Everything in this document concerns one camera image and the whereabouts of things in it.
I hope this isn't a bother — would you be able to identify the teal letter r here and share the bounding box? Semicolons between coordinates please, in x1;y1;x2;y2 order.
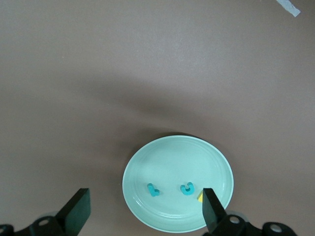
147;183;160;198

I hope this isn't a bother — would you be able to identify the green plate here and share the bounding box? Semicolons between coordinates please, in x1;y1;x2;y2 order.
122;136;234;234

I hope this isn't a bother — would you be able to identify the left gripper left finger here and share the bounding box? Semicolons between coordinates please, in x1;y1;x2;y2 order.
56;188;91;236

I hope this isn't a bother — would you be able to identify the white paper scrap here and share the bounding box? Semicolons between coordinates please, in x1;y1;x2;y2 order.
275;0;302;18

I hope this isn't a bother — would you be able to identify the teal letter c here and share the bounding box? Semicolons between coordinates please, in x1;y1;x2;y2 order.
180;181;195;196

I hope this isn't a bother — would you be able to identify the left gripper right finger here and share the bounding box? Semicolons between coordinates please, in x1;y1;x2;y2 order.
202;188;247;236

